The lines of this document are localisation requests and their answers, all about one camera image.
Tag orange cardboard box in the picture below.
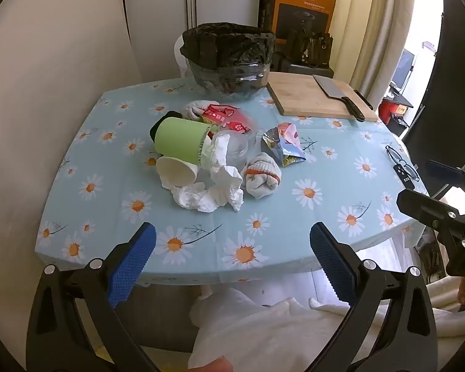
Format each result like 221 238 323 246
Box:
273 0 339 45

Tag wooden cutting board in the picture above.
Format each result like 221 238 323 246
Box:
266 72 379 122

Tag bin with black bag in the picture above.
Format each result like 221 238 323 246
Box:
179 22 276 99

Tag computer monitor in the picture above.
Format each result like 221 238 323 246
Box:
391 48 415 88

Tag green paper cup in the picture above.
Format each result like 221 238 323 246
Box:
154 117 219 165

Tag white glove with orange trim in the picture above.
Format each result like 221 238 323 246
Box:
183 100 219 121

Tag clear plastic container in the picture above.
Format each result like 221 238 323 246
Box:
213 126 258 167

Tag white plastic chair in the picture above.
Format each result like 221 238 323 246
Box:
174 35 191 82

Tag red snack packet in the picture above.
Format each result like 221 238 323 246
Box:
201 104 252 134

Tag silver snack packet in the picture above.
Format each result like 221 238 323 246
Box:
260 123 308 167

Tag dark brown handbag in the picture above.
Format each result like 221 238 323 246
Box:
287 31 334 70

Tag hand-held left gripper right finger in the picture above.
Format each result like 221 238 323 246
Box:
309 222 438 372

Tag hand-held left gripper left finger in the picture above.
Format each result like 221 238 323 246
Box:
26 222 157 372

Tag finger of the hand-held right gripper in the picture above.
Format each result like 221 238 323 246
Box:
396 189 465 241
426 160 465 184

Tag black eyeglasses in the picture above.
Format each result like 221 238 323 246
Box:
383 144 417 173

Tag beige curtain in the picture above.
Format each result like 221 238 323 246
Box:
329 0 419 97

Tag white tissue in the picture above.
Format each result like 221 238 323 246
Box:
199 132 233 169
159 165 244 213

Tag red box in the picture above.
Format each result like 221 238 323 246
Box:
380 99 409 136

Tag white paper cup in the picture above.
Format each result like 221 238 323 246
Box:
156 156 199 187

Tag black remote key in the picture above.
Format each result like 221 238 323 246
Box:
393 164 420 183

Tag black-handled cleaver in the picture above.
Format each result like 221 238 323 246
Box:
313 74 367 122

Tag white sock orange stripe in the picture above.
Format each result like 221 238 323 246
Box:
245 153 283 200

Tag white cloth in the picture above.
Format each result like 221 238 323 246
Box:
188 287 465 372

